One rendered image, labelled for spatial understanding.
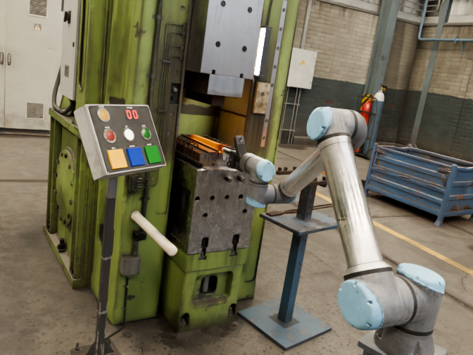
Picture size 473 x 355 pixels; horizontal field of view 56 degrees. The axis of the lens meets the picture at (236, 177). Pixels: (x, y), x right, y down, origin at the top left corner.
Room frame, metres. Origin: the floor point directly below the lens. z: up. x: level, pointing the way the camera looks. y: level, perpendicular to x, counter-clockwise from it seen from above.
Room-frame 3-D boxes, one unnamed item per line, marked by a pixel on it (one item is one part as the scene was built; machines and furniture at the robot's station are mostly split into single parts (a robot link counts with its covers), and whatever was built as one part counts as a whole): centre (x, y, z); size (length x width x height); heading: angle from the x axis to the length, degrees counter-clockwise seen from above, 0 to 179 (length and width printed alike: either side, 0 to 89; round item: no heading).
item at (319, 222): (2.39, -0.40, 0.65); 0.40 x 0.30 x 0.02; 132
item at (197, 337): (2.18, 0.09, 0.01); 0.58 x 0.39 x 0.01; 125
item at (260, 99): (2.51, -0.07, 1.27); 0.09 x 0.02 x 0.17; 125
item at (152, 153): (1.86, 0.37, 1.01); 0.07 x 0.05 x 0.07; 150
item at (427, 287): (1.33, -0.62, 0.79); 0.17 x 0.15 x 0.18; 118
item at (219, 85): (2.39, 0.23, 1.32); 0.42 x 0.20 x 0.10; 35
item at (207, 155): (2.39, 0.23, 0.96); 0.42 x 0.20 x 0.09; 35
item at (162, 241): (1.95, 0.35, 0.62); 0.44 x 0.05 x 0.05; 35
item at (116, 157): (1.68, 0.47, 1.01); 0.07 x 0.05 x 0.07; 150
